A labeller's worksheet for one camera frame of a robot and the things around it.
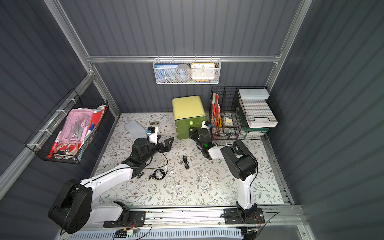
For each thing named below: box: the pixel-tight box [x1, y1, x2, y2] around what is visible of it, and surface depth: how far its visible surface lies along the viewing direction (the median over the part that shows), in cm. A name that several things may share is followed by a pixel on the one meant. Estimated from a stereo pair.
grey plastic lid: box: [124, 120, 148, 139], surface depth 113 cm
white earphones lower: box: [174, 184, 186, 196], surface depth 84 cm
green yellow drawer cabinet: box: [172, 95, 206, 140], surface depth 95 cm
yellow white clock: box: [191, 62, 216, 80], surface depth 90 cm
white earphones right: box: [197, 174, 210, 192], surface depth 87 cm
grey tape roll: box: [174, 63, 191, 82], surface depth 89 cm
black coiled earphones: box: [148, 168, 168, 180], surface depth 89 cm
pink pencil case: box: [59, 108, 94, 144], surface depth 73 cm
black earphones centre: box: [181, 155, 190, 170], surface depth 95 cm
